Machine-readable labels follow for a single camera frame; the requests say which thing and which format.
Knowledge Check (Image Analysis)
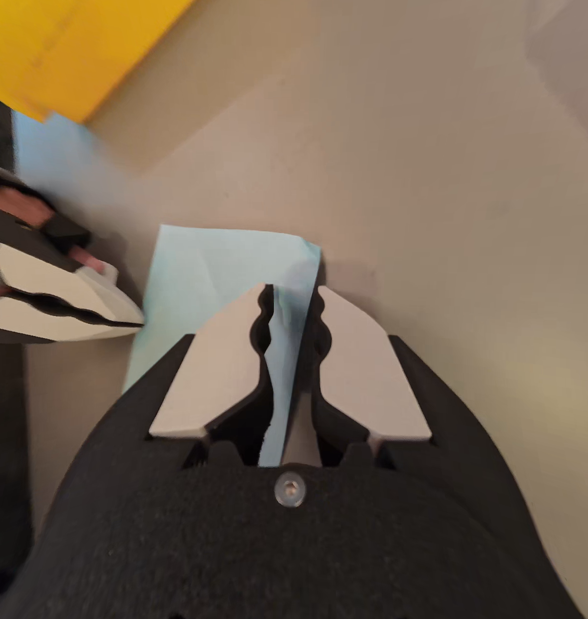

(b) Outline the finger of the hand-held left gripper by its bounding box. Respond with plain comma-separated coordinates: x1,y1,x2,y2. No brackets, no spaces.
0,296,142,343
0,241,146,326

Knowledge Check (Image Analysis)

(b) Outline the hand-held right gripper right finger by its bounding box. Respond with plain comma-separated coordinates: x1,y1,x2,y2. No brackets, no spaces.
304,285,433,467

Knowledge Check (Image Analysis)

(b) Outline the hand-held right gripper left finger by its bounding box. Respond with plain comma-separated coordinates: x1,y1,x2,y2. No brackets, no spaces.
149,283,276,467

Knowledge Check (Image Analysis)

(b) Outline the person's left hand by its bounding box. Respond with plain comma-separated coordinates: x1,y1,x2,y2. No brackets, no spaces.
0,186,107,275

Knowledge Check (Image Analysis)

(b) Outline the pale blue paper sheet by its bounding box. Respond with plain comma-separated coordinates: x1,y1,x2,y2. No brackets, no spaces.
13,110,149,223

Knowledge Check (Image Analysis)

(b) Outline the yellow paper sheet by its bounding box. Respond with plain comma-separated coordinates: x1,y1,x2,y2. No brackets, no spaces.
0,0,196,125

